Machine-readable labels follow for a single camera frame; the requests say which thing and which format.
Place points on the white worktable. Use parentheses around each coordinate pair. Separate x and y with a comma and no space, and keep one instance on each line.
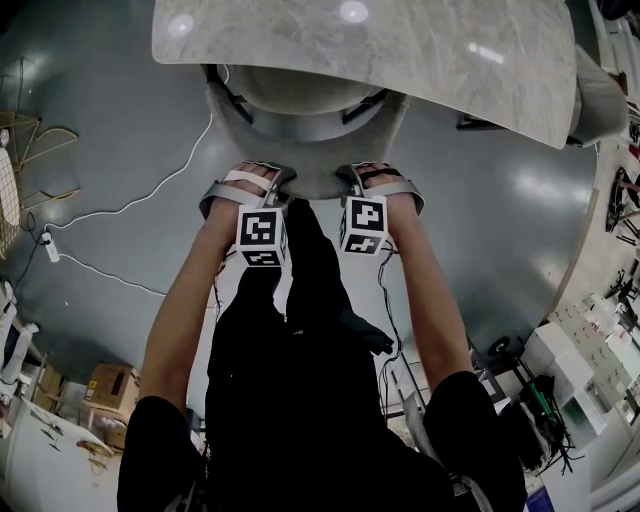
(45,465)

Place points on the white power strip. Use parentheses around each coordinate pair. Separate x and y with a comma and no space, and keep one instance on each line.
(50,246)

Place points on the brown cardboard box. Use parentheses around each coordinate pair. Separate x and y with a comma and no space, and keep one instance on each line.
(112,385)

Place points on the person's right forearm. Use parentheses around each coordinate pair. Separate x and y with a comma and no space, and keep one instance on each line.
(425,300)

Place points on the white cabinet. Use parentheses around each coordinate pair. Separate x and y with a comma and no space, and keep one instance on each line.
(555,355)

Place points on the grey upholstered chair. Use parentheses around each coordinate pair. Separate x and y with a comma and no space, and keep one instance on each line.
(310,167)
(597,95)

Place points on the person's black clothing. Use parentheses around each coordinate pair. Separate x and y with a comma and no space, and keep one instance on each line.
(300,400)

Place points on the black star chair base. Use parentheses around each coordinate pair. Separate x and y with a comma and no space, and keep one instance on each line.
(620,200)

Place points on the person's left forearm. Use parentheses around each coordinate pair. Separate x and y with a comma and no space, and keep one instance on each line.
(190,300)

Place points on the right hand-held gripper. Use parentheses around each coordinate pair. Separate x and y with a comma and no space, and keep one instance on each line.
(365,222)

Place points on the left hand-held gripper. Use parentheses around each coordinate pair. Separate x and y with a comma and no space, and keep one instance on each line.
(260,227)

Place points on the person's left hand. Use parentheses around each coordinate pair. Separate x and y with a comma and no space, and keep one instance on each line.
(252,175)

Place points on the person's right hand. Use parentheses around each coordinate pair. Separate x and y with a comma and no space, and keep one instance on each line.
(377,172)

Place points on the grey marble table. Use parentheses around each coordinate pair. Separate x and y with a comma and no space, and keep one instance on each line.
(400,60)

